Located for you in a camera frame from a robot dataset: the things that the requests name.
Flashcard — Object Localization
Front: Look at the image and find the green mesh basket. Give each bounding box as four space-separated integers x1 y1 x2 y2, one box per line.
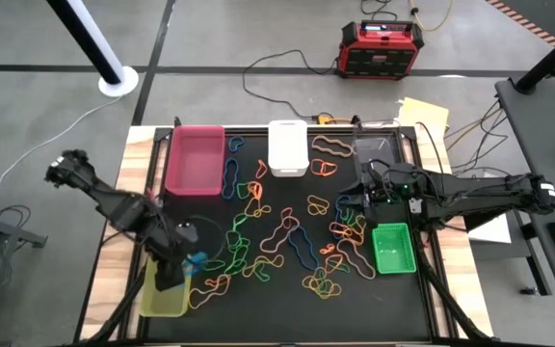
371 222 418 276

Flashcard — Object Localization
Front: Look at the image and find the black looped floor cable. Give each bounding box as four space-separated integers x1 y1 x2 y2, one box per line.
359 0 394 21

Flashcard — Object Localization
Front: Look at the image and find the white paper sheet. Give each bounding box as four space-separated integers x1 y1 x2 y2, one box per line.
467 214 513 245

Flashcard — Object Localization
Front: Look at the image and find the red black power station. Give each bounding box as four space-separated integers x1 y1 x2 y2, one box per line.
333 18 426 81

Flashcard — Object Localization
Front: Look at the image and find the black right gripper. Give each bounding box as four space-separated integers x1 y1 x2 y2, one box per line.
337 162 423 230

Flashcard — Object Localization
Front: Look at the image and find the manila paper folder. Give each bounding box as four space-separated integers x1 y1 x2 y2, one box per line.
396 96 451 141

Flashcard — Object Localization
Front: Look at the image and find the white plastic basket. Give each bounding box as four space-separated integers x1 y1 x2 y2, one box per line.
267 119 311 178

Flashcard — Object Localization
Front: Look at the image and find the clear plastic bin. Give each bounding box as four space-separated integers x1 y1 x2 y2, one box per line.
353 127 406 168

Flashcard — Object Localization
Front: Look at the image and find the yellow floor cable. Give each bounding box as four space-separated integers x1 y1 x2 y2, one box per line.
408 0 454 33

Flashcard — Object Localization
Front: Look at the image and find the black cable bundle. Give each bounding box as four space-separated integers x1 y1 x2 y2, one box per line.
443 98 513 177

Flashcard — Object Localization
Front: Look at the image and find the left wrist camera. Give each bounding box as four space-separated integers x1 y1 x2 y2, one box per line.
174 219 199 244

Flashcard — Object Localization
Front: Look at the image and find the yellow rubber band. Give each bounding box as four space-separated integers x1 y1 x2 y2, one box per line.
352 214 368 247
244 197 273 219
301 274 344 300
242 254 285 279
306 195 330 217

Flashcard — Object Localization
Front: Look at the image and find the black power cable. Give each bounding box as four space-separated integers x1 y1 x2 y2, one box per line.
242 48 339 120

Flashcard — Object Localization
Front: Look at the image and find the black cable loop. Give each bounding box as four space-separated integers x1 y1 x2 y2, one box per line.
0 204 33 230

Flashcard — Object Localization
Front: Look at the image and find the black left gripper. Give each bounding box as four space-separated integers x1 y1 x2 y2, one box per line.
143 230 197 293

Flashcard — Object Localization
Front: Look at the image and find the long blue rubber band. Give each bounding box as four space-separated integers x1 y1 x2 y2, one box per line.
289 225 320 271
222 157 240 200

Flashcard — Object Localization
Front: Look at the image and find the pink plastic basket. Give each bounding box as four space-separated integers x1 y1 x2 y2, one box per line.
164 123 226 198

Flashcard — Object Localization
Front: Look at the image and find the dark table mat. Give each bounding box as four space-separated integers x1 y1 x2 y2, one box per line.
145 125 434 344

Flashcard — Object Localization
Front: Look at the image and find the black floor stand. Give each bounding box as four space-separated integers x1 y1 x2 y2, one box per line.
0 195 50 347

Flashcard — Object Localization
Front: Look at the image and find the yellow translucent basket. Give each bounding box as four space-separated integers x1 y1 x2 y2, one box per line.
138 254 193 318

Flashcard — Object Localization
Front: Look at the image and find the orange extension plug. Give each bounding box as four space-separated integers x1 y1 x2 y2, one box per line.
316 112 356 125

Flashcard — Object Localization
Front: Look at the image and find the white floor cable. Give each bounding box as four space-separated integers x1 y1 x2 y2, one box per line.
0 95 124 208

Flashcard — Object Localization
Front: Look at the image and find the black diagonal pole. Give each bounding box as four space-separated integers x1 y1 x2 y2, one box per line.
515 21 555 95

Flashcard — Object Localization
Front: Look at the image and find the black white pole stand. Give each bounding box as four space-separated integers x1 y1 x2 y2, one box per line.
44 0 140 98

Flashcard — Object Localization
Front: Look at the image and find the black metal table frame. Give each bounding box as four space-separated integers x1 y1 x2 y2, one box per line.
72 123 495 347

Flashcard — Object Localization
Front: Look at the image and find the grey side table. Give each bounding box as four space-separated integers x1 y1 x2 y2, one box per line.
493 71 555 315

